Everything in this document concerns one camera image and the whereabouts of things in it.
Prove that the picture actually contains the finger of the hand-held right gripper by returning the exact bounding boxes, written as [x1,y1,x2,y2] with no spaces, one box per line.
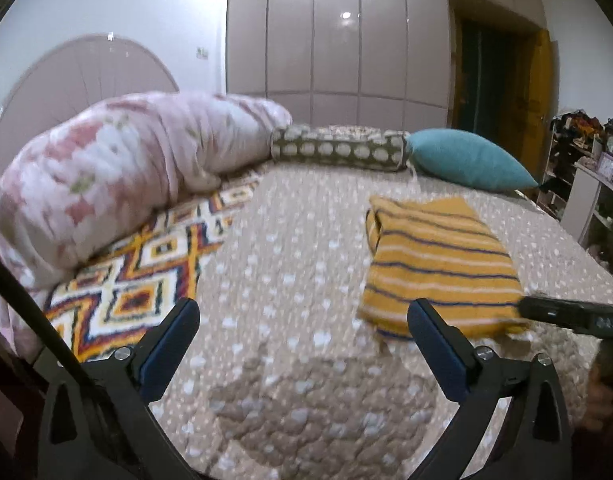
[519,296,594,333]

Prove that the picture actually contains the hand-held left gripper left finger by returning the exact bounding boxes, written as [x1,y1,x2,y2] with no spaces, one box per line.
[39,297,202,480]

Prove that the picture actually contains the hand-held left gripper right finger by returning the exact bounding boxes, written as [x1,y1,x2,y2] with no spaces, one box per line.
[407,298,572,480]

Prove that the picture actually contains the yellow striped small shirt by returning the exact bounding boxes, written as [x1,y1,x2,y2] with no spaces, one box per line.
[356,196,529,343]

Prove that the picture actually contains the geometric patterned blanket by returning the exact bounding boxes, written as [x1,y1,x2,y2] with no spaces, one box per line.
[44,170,264,363]

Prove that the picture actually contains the cluttered white shelf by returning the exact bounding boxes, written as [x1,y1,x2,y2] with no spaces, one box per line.
[536,110,613,256]

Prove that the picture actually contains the teal cushion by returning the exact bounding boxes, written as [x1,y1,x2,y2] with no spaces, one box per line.
[405,129,539,192]

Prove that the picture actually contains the beige dotted bedspread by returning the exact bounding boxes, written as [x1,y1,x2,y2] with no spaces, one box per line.
[151,165,613,476]

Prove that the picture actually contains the pink floral pillow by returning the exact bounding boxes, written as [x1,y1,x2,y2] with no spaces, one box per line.
[0,91,293,361]

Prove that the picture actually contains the olive polka dot bolster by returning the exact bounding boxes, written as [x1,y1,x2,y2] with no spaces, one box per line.
[270,124,412,173]

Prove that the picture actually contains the wooden door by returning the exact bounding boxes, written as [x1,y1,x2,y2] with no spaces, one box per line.
[449,0,559,143]

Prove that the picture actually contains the pink arched headboard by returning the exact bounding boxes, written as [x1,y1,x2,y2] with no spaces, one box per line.
[0,34,180,181]

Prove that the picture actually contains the glossy beige wardrobe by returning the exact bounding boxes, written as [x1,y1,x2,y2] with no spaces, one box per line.
[226,0,544,128]

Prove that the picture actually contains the black cable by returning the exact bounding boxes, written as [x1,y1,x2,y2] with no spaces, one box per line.
[0,249,112,411]

